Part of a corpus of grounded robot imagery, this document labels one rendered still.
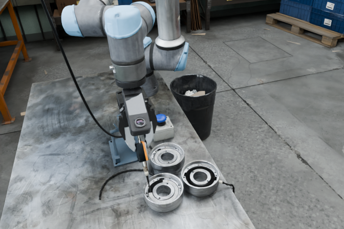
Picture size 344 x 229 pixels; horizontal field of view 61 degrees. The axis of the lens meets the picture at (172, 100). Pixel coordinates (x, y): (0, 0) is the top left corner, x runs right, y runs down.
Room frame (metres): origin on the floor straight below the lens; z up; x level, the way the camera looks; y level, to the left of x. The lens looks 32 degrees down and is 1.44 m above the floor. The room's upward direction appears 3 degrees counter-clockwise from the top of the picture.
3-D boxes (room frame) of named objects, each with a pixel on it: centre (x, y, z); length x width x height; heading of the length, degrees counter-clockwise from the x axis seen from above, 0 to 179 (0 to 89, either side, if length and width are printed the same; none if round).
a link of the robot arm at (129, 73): (0.60, 0.10, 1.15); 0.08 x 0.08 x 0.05
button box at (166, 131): (0.81, 0.04, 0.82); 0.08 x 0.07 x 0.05; 16
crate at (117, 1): (4.20, 0.76, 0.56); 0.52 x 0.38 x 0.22; 103
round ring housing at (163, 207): (0.53, 0.03, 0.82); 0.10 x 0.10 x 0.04
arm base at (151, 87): (1.13, 0.13, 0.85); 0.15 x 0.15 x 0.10
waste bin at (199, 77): (1.84, -0.16, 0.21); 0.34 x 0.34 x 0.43
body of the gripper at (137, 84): (0.61, 0.10, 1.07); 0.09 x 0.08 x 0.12; 17
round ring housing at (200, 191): (0.57, -0.07, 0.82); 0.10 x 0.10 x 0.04
